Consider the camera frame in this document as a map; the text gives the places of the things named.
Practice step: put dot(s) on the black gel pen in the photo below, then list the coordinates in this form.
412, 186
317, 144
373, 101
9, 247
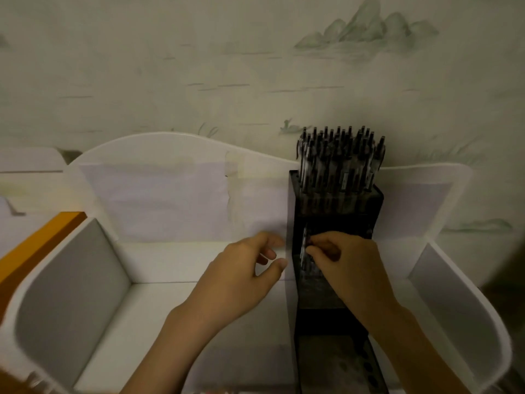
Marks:
304, 237

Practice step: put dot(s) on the person's right forearm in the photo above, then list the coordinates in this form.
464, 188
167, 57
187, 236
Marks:
414, 357

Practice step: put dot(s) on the person's right hand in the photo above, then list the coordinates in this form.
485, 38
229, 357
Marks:
357, 270

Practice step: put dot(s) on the row of black pens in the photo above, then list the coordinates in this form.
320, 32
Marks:
336, 160

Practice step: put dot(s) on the black tiered pen holder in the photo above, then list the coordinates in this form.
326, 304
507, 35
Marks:
328, 221

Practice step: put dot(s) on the white curved-back shelf unit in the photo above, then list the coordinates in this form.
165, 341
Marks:
164, 262

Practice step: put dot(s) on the person's left hand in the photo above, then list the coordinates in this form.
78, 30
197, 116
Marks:
229, 287

